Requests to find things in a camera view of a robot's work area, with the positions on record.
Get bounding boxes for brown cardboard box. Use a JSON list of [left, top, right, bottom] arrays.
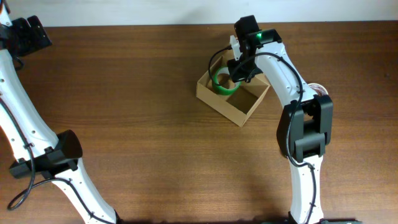
[[195, 49, 271, 128]]

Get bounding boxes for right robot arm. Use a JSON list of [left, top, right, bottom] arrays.
[[227, 16, 333, 223]]

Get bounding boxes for green tape roll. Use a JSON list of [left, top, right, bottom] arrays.
[[211, 66, 241, 96]]

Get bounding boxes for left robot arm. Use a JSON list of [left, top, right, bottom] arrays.
[[1, 1, 122, 223]]

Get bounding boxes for white tape roll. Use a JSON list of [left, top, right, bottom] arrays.
[[308, 83, 328, 96]]

